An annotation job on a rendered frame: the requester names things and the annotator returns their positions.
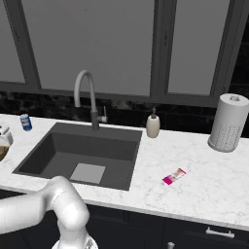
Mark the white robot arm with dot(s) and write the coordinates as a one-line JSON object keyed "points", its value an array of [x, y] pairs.
{"points": [[61, 207]]}

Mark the dark grey sink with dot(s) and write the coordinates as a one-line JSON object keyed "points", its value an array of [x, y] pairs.
{"points": [[84, 155]]}

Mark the dark cupboard door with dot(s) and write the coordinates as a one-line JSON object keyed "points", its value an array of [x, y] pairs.
{"points": [[126, 228]]}

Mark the beige soap dispenser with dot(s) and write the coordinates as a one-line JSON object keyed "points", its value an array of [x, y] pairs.
{"points": [[152, 126]]}

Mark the grey curved tap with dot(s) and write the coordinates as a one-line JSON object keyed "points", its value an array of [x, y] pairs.
{"points": [[90, 97]]}

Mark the pink snack packet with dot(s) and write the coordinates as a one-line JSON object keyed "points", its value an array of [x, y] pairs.
{"points": [[174, 176]]}

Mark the grey framed window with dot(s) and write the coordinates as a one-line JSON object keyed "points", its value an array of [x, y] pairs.
{"points": [[129, 48]]}

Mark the blue drink can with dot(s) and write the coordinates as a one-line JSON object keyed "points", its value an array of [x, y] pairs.
{"points": [[26, 122]]}

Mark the white paper towel roll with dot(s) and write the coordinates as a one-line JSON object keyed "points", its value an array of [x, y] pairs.
{"points": [[228, 123]]}

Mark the glass coffee pot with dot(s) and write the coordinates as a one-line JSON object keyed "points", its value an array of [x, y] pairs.
{"points": [[4, 142]]}

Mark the silver cupboard knob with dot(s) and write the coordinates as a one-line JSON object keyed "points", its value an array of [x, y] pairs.
{"points": [[170, 245]]}

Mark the dark drawer front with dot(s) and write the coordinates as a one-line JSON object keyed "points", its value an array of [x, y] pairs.
{"points": [[207, 232]]}

